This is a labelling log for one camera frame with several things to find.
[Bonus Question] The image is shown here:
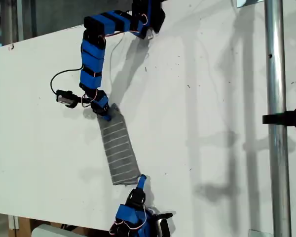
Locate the grey striped towel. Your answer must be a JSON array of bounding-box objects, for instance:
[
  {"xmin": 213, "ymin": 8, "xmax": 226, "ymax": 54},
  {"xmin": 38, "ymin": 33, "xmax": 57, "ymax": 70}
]
[{"xmin": 96, "ymin": 103, "xmax": 142, "ymax": 187}]

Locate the white cylinder under table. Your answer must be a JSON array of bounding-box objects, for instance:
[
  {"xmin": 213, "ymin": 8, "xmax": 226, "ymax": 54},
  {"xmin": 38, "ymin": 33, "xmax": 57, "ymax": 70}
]
[{"xmin": 31, "ymin": 223, "xmax": 87, "ymax": 237}]

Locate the wooden table leg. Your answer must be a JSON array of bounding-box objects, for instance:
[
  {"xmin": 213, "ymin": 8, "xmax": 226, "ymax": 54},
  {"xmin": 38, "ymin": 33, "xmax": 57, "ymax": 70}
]
[{"xmin": 7, "ymin": 215, "xmax": 32, "ymax": 237}]

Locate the black clamp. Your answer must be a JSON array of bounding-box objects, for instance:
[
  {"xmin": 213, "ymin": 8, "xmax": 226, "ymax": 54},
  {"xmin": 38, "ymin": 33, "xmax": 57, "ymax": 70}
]
[{"xmin": 262, "ymin": 105, "xmax": 296, "ymax": 131}]

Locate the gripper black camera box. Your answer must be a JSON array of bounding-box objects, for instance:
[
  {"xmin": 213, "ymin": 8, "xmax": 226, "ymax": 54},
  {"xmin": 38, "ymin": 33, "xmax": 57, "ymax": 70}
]
[
  {"xmin": 55, "ymin": 89, "xmax": 78, "ymax": 109},
  {"xmin": 154, "ymin": 211, "xmax": 174, "ymax": 237}
]

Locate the thin white cable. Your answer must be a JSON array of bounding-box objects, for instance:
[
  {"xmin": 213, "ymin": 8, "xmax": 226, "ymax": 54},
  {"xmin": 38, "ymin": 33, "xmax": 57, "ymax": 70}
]
[{"xmin": 110, "ymin": 31, "xmax": 126, "ymax": 84}]

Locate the gripper camera cable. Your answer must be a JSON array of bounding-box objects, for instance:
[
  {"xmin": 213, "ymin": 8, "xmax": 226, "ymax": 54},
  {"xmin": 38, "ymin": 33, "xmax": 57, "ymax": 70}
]
[{"xmin": 50, "ymin": 66, "xmax": 84, "ymax": 95}]

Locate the steel post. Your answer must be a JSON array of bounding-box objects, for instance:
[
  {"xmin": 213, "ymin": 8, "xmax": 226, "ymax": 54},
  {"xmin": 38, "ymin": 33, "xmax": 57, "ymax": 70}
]
[{"xmin": 263, "ymin": 0, "xmax": 293, "ymax": 237}]

